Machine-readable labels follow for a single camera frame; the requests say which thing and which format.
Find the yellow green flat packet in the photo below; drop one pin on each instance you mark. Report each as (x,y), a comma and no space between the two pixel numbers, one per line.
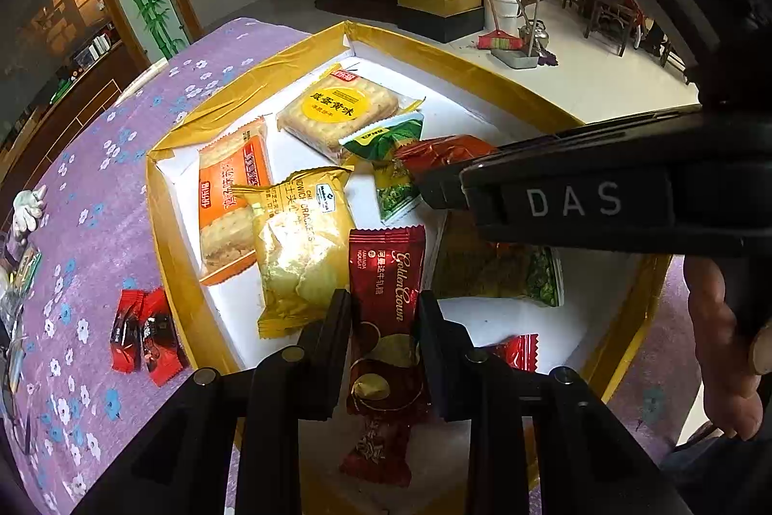
(29,267)

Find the grey dustpan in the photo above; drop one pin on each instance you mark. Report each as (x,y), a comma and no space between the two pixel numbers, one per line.
(515,61)

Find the metal kettle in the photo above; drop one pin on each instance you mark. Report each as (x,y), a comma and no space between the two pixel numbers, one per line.
(534,35)

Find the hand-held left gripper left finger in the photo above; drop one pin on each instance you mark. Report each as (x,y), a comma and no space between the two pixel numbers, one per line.
(332,358)

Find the wooden counter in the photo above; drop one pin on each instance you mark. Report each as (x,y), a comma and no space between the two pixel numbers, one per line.
(72,117)

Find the cream long packet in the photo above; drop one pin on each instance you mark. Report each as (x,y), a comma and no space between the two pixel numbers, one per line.
(142,80)

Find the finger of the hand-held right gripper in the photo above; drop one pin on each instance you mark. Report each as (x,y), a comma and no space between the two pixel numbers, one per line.
(440,186)

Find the wooden chair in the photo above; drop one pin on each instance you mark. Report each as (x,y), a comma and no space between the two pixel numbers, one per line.
(609,8)

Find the orange biscuit packet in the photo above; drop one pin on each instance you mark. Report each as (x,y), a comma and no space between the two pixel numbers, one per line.
(232,201)

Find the yellow biscuit packet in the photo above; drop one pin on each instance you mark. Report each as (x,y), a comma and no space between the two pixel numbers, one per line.
(338,111)

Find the green gold snack packet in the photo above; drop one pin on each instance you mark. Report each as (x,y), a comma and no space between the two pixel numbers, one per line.
(512,273)

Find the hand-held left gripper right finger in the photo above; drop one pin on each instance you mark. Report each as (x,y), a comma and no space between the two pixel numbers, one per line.
(437,358)

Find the red black candy packet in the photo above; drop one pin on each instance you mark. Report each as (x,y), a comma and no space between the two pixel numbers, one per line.
(163,340)

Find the white work gloves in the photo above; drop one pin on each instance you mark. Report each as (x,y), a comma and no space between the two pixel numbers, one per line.
(27,210)

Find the person's right hand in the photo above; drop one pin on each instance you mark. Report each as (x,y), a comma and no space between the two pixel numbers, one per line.
(718,358)

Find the red brown foil packet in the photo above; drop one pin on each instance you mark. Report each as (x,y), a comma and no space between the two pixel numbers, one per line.
(446,153)

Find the dark clothing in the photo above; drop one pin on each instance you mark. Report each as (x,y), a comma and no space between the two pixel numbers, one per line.
(724,479)

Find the dark red candy packet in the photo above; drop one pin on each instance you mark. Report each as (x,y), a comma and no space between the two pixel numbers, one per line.
(374,451)

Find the dark red snack pouch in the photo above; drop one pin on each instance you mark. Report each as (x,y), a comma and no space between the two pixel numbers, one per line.
(386,273)

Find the yellow cardboard box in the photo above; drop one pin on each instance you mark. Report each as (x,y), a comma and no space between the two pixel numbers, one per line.
(241,86)

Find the white bucket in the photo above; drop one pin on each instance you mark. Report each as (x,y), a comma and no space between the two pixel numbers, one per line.
(509,8)

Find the gold cracker packet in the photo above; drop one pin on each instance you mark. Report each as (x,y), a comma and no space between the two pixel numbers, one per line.
(301,249)

